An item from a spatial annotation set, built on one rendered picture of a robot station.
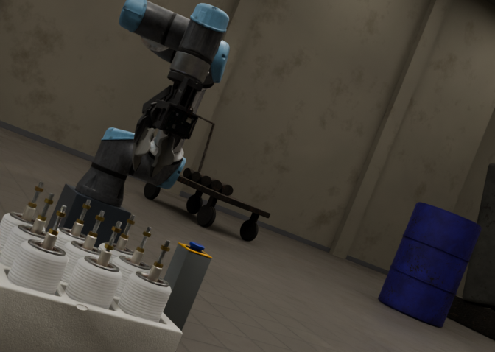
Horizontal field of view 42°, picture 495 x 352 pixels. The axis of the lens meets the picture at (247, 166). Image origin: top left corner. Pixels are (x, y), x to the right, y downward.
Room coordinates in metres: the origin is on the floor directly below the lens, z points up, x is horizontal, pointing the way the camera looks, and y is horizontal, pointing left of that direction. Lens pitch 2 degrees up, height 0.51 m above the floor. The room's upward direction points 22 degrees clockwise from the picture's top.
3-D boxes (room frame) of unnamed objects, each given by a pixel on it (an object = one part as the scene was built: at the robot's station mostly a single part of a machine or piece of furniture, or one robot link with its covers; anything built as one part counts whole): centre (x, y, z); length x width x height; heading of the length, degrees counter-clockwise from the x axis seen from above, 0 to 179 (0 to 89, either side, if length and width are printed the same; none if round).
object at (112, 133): (2.04, 0.39, 0.47); 0.13 x 0.12 x 0.14; 96
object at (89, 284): (1.33, 0.20, 0.16); 0.10 x 0.10 x 0.18
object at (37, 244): (1.27, 0.30, 0.25); 0.08 x 0.08 x 0.01
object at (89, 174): (2.04, 0.40, 0.35); 0.15 x 0.15 x 0.10
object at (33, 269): (1.27, 0.30, 0.16); 0.10 x 0.10 x 0.18
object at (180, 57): (1.32, 0.18, 0.69); 0.08 x 0.08 x 0.05
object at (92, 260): (1.33, 0.20, 0.25); 0.08 x 0.08 x 0.01
